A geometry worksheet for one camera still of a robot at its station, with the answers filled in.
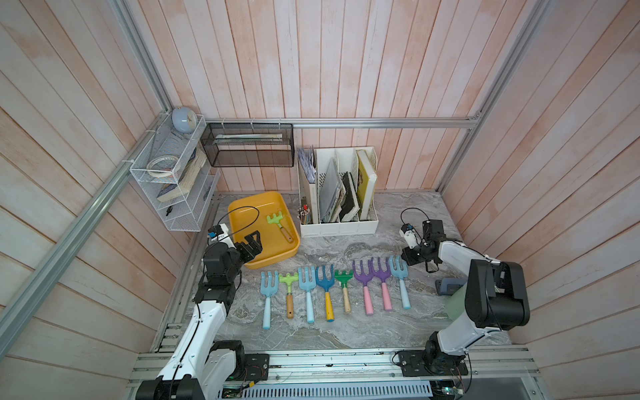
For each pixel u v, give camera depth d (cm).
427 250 72
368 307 84
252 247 73
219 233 69
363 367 73
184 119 82
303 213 90
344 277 93
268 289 89
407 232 88
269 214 108
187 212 83
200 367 43
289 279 92
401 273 93
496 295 47
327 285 90
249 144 102
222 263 60
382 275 93
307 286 90
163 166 76
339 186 92
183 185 78
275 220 108
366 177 90
